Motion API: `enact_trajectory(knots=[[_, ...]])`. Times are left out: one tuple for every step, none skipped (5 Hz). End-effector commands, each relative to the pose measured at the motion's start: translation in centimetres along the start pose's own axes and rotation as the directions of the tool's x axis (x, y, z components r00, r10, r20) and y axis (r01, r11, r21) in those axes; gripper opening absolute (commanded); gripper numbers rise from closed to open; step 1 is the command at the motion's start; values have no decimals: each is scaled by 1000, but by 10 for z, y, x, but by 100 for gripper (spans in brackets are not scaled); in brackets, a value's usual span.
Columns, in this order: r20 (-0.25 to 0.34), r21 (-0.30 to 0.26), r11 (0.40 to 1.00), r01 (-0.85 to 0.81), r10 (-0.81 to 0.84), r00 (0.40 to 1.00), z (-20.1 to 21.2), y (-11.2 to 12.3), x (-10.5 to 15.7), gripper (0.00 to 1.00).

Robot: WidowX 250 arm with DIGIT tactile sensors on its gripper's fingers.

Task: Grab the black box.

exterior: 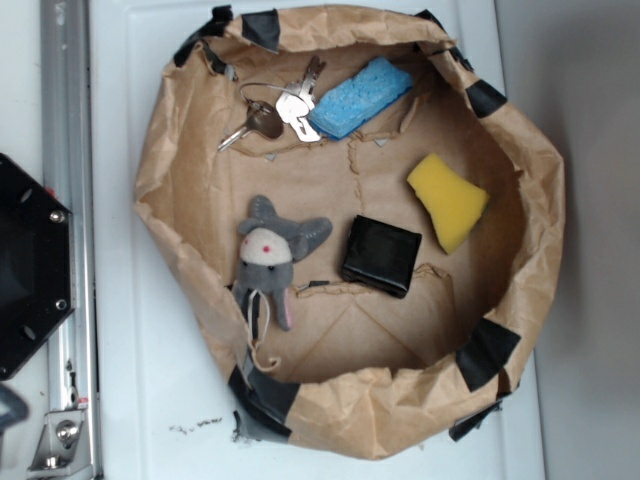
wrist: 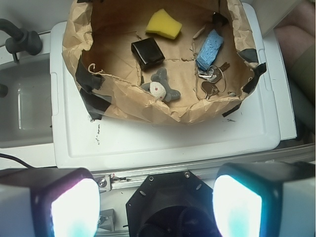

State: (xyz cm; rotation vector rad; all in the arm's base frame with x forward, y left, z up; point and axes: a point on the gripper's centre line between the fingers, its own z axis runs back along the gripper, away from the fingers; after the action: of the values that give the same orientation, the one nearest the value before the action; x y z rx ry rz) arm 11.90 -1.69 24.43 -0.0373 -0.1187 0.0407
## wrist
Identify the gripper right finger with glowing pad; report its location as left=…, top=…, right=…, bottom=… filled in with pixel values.
left=212, top=161, right=316, bottom=237

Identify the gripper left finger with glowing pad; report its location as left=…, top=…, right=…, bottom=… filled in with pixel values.
left=0, top=167, right=100, bottom=237

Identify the black box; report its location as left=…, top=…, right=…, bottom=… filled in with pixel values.
left=131, top=37, right=165, bottom=70

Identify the white sink basin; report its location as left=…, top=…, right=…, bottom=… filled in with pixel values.
left=0, top=54, right=53, bottom=148

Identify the bunch of keys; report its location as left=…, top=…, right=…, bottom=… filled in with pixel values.
left=197, top=62, right=230, bottom=100

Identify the grey plush toy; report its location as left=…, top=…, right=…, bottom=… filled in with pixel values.
left=140, top=67, right=181, bottom=102

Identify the blue sponge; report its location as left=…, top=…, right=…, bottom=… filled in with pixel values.
left=196, top=30, right=224, bottom=71

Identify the black faucet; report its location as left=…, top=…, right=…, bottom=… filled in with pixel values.
left=0, top=18, right=42, bottom=63

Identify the brown paper bag bin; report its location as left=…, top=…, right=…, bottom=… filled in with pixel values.
left=62, top=0, right=266, bottom=125

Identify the yellow sponge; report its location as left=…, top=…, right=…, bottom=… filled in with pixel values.
left=145, top=9, right=182, bottom=40

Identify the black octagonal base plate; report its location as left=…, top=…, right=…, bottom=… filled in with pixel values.
left=126, top=171, right=221, bottom=237

